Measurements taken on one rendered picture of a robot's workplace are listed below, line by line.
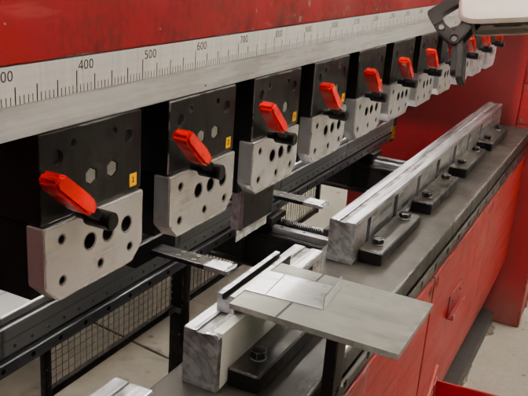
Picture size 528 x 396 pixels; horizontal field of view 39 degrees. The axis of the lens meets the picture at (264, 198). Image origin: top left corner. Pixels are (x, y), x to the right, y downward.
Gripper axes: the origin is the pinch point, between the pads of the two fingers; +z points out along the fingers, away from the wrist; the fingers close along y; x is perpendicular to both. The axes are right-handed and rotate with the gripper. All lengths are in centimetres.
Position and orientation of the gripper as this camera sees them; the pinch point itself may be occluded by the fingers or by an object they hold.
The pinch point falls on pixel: (504, 73)
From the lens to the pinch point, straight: 84.8
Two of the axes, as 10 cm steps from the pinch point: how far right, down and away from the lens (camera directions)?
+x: -3.6, -1.3, -9.2
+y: -9.3, -0.4, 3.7
